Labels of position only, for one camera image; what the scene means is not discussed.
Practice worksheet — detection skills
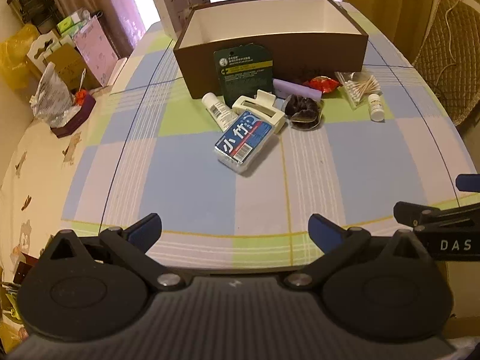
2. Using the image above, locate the brown gift bag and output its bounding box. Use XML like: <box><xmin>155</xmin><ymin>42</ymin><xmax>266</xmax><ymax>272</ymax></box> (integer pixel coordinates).
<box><xmin>43</xmin><ymin>43</ymin><xmax>100</xmax><ymax>91</ymax></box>

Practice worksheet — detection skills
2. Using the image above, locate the cartoon print bed sheet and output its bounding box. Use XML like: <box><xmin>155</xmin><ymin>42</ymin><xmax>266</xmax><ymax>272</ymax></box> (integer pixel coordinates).
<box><xmin>0</xmin><ymin>86</ymin><xmax>130</xmax><ymax>346</ymax></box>

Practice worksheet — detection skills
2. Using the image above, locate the green white packet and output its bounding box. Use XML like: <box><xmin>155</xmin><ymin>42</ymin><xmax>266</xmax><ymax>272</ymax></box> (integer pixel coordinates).
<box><xmin>56</xmin><ymin>9</ymin><xmax>92</xmax><ymax>36</ymax></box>

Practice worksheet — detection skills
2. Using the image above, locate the dark green card package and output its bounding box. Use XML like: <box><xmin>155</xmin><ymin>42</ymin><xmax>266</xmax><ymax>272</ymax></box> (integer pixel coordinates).
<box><xmin>214</xmin><ymin>44</ymin><xmax>277</xmax><ymax>97</ymax></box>

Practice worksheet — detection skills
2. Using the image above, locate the clear plastic bag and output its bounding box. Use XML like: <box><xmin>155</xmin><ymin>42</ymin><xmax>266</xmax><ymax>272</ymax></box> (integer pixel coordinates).
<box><xmin>30</xmin><ymin>62</ymin><xmax>81</xmax><ymax>128</ymax></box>

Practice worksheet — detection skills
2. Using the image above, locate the brown cardboard box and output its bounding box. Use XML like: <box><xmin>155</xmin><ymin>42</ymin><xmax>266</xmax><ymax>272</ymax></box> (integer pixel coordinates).
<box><xmin>173</xmin><ymin>0</ymin><xmax>369</xmax><ymax>99</ymax></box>

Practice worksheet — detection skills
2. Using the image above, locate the blue floss pick box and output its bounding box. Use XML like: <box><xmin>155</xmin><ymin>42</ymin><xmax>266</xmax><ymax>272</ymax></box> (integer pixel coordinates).
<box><xmin>214</xmin><ymin>110</ymin><xmax>279</xmax><ymax>176</ymax></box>

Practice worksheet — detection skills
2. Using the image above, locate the dark hair scrunchie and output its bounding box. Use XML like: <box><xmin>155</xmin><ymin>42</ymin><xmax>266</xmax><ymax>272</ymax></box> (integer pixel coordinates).
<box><xmin>284</xmin><ymin>94</ymin><xmax>324</xmax><ymax>131</ymax></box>

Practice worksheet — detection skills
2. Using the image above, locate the yellow plastic bag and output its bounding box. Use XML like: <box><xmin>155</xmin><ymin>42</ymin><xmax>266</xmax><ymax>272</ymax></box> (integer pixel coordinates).
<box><xmin>0</xmin><ymin>24</ymin><xmax>40</xmax><ymax>91</ymax></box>

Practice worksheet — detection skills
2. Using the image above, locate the pink paper bag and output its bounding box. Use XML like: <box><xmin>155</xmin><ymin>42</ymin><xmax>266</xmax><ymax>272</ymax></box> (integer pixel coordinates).
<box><xmin>73</xmin><ymin>19</ymin><xmax>119</xmax><ymax>87</ymax></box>

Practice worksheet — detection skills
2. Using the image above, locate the pink curtain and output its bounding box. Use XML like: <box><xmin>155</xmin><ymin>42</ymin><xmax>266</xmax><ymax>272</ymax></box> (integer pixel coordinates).
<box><xmin>43</xmin><ymin>0</ymin><xmax>344</xmax><ymax>49</ymax></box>

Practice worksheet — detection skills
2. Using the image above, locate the red candy packet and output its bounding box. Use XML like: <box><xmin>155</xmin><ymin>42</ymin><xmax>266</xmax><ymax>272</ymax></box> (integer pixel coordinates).
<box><xmin>303</xmin><ymin>76</ymin><xmax>342</xmax><ymax>94</ymax></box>

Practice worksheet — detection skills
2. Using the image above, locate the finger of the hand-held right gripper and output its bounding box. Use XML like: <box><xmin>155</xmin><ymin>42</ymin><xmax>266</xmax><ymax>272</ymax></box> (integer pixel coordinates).
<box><xmin>455</xmin><ymin>173</ymin><xmax>480</xmax><ymax>193</ymax></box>
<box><xmin>393</xmin><ymin>201</ymin><xmax>442</xmax><ymax>230</ymax></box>

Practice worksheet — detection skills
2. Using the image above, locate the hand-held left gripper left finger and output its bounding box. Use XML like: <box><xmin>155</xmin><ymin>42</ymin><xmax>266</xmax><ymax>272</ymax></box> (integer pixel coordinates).
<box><xmin>45</xmin><ymin>213</ymin><xmax>188</xmax><ymax>292</ymax></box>

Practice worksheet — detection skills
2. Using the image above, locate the maroon box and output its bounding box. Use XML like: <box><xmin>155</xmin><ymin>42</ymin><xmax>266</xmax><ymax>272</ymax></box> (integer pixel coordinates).
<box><xmin>50</xmin><ymin>90</ymin><xmax>97</xmax><ymax>139</ymax></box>

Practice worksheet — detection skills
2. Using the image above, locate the white tube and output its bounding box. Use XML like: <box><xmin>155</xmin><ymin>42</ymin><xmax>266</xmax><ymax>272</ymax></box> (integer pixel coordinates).
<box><xmin>202</xmin><ymin>93</ymin><xmax>239</xmax><ymax>133</ymax></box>

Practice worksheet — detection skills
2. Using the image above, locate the white humidifier carton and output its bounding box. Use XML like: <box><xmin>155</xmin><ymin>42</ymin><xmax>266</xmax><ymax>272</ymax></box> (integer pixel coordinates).
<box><xmin>150</xmin><ymin>0</ymin><xmax>211</xmax><ymax>40</ymax></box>

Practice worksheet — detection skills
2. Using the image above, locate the cream hair clip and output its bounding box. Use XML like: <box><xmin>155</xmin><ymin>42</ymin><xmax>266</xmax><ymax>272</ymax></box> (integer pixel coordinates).
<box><xmin>232</xmin><ymin>89</ymin><xmax>287</xmax><ymax>135</ymax></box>

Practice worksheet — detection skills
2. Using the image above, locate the purple tube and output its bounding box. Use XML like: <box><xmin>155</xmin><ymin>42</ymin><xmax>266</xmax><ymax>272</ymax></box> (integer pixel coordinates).
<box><xmin>272</xmin><ymin>77</ymin><xmax>322</xmax><ymax>102</ymax></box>

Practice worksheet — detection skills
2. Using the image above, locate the white paper bag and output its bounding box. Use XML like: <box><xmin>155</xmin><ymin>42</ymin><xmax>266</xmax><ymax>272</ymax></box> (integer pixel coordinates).
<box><xmin>26</xmin><ymin>32</ymin><xmax>76</xmax><ymax>76</ymax></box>

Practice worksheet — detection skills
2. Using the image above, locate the cotton swab bag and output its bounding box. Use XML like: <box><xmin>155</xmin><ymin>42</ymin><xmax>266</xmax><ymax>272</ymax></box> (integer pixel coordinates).
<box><xmin>335</xmin><ymin>71</ymin><xmax>382</xmax><ymax>111</ymax></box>

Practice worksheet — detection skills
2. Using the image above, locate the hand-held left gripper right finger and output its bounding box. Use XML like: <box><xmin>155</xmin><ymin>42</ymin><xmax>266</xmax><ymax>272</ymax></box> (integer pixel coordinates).
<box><xmin>284</xmin><ymin>213</ymin><xmax>432</xmax><ymax>292</ymax></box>

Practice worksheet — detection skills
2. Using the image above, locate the white cable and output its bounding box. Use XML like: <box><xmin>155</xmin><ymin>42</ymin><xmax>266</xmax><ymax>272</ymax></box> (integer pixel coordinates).
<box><xmin>435</xmin><ymin>0</ymin><xmax>469</xmax><ymax>83</ymax></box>

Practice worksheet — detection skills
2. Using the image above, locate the wicker chair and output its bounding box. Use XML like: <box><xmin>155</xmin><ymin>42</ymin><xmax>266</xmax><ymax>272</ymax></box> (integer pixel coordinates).
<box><xmin>412</xmin><ymin>0</ymin><xmax>480</xmax><ymax>127</ymax></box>

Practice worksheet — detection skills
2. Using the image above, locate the small white bottle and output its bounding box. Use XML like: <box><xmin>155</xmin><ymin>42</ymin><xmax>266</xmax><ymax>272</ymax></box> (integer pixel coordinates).
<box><xmin>367</xmin><ymin>94</ymin><xmax>385</xmax><ymax>122</ymax></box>

